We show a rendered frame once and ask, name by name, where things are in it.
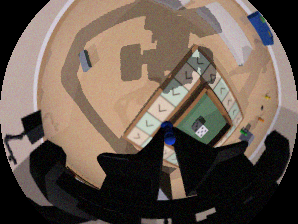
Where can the white die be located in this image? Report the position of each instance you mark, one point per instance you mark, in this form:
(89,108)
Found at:
(199,129)

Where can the blue pawn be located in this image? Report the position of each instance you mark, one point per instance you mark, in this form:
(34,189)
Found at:
(169,138)

